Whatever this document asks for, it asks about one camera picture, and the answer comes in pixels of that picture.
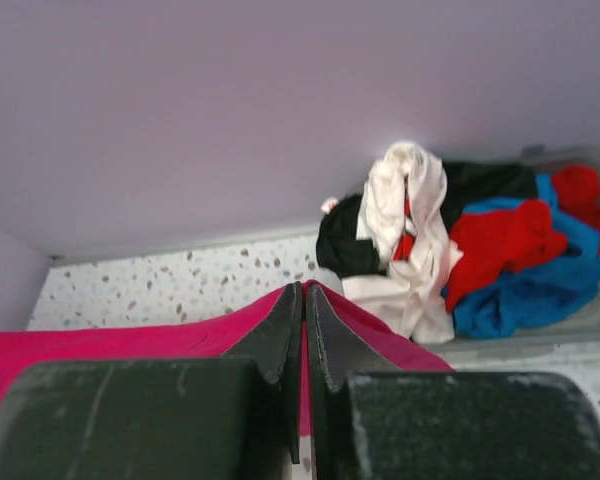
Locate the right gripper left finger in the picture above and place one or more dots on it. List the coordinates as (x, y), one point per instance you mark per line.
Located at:
(234, 416)

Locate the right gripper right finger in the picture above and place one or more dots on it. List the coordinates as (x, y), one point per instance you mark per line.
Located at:
(372, 420)

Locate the magenta t shirt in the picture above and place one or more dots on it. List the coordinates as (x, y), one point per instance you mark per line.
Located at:
(212, 337)

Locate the black t shirt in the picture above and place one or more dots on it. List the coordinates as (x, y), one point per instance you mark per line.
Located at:
(339, 251)

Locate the blue t shirt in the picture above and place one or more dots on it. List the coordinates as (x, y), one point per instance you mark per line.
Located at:
(526, 264)

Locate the white t shirt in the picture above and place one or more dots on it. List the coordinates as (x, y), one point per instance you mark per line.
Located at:
(400, 213)

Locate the red t shirt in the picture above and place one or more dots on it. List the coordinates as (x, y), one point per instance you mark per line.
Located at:
(530, 242)

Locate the clear plastic bin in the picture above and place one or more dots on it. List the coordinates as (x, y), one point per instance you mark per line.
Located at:
(582, 326)

